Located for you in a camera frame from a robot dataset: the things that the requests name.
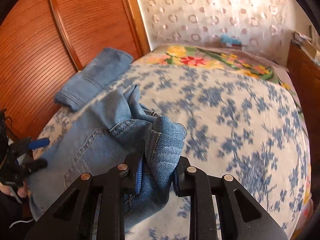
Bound light blue denim jeans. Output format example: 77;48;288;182
28;85;187;229

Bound circle patterned sheer curtain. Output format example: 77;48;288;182
138;0;311;65

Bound long wooden sideboard cabinet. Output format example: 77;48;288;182
286;42;320;111

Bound teal item in box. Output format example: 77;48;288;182
220;34;242;50

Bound folded dark blue jeans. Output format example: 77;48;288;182
54;48;133;112

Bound person's left hand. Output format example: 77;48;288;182
0;179;29;198

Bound cardboard box on sideboard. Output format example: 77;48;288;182
292;31;319;66

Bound colourful floral bed blanket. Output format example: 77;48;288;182
137;45;311;211

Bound wooden slatted wardrobe door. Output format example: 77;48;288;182
1;0;150;141

